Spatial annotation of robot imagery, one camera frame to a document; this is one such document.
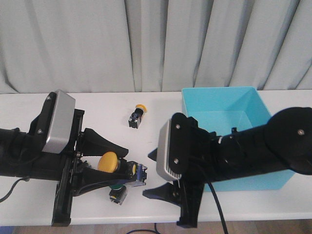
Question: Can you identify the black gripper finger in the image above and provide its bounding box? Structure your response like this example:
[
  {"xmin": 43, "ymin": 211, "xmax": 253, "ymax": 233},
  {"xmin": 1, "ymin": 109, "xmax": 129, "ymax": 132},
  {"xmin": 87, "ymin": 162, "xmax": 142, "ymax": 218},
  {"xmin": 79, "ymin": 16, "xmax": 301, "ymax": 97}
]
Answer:
[
  {"xmin": 73, "ymin": 168, "xmax": 133, "ymax": 196},
  {"xmin": 148, "ymin": 148, "xmax": 157, "ymax": 161},
  {"xmin": 81, "ymin": 128, "xmax": 129, "ymax": 157},
  {"xmin": 142, "ymin": 182, "xmax": 181, "ymax": 207}
]

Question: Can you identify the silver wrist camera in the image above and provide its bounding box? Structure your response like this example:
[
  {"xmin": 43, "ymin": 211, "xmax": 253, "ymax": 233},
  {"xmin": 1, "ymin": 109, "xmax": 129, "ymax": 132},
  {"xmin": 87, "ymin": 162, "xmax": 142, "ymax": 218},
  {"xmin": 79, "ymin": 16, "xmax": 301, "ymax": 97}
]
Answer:
[
  {"xmin": 156, "ymin": 120, "xmax": 182, "ymax": 181},
  {"xmin": 42, "ymin": 90, "xmax": 76, "ymax": 154}
]

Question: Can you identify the green push button upright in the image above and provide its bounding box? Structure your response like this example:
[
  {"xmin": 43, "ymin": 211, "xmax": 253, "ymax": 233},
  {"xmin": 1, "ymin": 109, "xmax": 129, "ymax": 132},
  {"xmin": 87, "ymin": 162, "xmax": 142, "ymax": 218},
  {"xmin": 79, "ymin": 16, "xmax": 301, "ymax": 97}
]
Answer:
[{"xmin": 109, "ymin": 185, "xmax": 127, "ymax": 205}]

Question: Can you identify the yellow push button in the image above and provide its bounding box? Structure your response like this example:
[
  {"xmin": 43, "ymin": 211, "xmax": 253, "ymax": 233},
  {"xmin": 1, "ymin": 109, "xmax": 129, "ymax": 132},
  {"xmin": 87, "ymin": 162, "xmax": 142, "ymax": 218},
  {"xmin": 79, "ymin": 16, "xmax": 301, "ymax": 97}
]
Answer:
[
  {"xmin": 97, "ymin": 152, "xmax": 147, "ymax": 187},
  {"xmin": 128, "ymin": 104, "xmax": 147, "ymax": 129}
]

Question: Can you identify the grey curtain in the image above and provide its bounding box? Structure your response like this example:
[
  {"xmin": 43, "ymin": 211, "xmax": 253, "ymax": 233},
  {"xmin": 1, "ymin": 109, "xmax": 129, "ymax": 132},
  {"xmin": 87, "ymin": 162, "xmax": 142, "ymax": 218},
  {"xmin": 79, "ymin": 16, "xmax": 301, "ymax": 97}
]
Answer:
[{"xmin": 0, "ymin": 0, "xmax": 312, "ymax": 93}]

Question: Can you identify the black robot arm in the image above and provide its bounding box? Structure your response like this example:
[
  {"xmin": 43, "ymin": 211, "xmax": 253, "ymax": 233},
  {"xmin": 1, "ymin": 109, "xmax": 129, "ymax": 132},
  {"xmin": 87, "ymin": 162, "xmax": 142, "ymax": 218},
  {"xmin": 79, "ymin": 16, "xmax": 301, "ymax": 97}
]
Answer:
[
  {"xmin": 143, "ymin": 107, "xmax": 312, "ymax": 228},
  {"xmin": 0, "ymin": 109, "xmax": 138, "ymax": 227}
]

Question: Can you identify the black floor cable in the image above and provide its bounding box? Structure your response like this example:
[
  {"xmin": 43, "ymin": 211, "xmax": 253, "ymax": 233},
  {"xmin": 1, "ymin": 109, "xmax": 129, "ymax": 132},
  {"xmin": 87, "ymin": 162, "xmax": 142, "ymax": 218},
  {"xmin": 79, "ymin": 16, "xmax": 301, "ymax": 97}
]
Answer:
[{"xmin": 126, "ymin": 223, "xmax": 159, "ymax": 234}]

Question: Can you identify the light blue plastic box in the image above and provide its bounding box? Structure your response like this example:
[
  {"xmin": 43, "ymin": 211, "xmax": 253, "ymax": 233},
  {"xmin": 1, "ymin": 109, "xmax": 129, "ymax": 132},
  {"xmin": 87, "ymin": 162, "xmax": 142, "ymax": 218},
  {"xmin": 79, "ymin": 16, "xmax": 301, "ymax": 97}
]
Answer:
[{"xmin": 181, "ymin": 87, "xmax": 294, "ymax": 192}]

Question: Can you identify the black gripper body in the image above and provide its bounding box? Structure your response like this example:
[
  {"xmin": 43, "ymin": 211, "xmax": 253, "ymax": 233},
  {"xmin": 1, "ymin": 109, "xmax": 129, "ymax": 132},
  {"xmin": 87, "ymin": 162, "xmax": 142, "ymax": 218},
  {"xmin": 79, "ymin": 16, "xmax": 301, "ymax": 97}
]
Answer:
[
  {"xmin": 168, "ymin": 113, "xmax": 216, "ymax": 228},
  {"xmin": 29, "ymin": 108, "xmax": 86, "ymax": 226}
]

